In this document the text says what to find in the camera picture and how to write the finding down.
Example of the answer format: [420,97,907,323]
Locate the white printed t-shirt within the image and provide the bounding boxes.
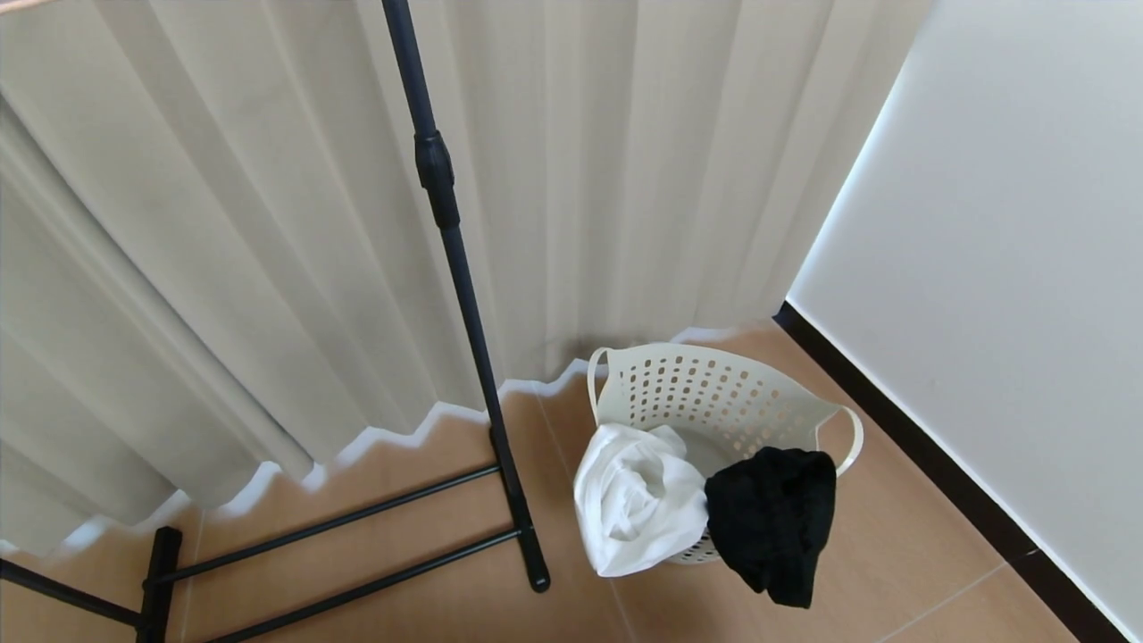
[573,423,711,578]

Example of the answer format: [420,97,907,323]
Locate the black shorts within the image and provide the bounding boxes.
[705,447,838,610]

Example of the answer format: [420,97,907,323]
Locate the white laundry basket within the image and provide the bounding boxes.
[587,343,865,565]

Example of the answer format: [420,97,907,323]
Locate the black clothes rack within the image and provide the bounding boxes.
[0,0,552,643]

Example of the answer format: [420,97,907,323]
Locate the beige curtain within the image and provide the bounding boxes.
[0,0,934,559]

